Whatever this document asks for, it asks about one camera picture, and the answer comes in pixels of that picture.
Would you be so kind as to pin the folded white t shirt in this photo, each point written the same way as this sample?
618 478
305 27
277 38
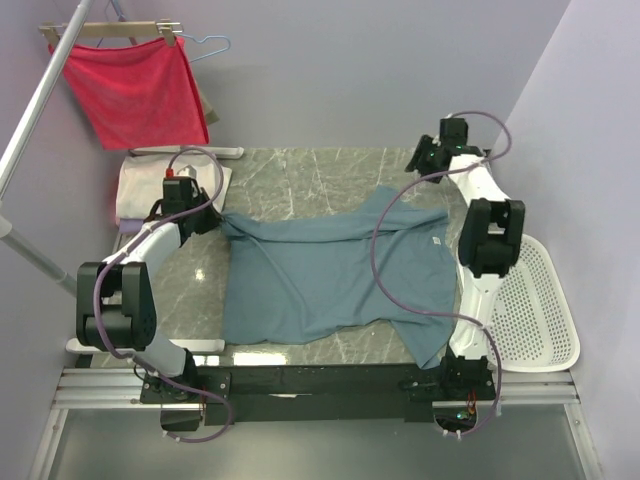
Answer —
140 181

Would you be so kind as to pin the blue t shirt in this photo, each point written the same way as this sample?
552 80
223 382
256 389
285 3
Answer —
300 280

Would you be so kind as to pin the black base beam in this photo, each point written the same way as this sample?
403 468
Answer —
328 392

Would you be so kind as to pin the aluminium rail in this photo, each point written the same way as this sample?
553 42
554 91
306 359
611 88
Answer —
110 389

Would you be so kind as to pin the white perforated plastic basket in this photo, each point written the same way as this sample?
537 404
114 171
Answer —
531 321

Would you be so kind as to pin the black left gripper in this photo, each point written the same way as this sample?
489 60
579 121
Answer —
212 222

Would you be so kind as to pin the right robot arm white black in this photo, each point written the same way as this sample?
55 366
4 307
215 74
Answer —
489 246

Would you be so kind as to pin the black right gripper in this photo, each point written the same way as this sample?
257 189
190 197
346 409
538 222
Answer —
422 144

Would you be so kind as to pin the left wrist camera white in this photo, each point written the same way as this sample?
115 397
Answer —
185 171

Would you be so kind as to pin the grey metal clothes rack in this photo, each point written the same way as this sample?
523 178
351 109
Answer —
59 197

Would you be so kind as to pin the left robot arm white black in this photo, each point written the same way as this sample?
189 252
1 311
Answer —
115 307

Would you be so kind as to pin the tan cloth behind towel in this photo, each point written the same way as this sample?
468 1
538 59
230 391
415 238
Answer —
209 113

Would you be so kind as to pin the wooden clip hanger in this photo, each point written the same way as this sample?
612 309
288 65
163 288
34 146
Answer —
166 29

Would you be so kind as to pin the red towel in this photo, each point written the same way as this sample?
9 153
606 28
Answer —
138 96

